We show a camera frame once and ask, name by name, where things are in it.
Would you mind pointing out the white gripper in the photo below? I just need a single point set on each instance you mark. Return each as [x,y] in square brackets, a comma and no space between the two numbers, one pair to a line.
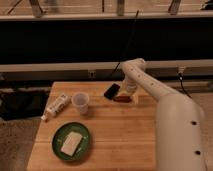
[134,98]

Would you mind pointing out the dark red pepper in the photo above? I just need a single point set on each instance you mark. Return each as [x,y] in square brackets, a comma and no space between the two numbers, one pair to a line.
[122,99]

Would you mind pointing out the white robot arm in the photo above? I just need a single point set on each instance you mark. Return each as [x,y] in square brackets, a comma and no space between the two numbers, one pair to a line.
[178,139]

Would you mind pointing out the white ceramic cup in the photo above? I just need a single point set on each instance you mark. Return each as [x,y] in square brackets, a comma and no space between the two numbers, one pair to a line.
[80,101]

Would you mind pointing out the black smartphone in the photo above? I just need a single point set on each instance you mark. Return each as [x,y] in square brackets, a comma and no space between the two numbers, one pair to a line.
[111,92]

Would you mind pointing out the white sponge block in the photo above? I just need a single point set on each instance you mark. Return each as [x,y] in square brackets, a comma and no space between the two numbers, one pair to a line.
[71,143]

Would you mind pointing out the green plate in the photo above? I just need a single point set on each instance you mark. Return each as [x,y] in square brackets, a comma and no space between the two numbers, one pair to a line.
[60,136]

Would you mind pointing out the white toothpaste tube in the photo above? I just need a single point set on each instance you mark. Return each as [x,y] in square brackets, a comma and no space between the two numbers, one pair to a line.
[55,107]

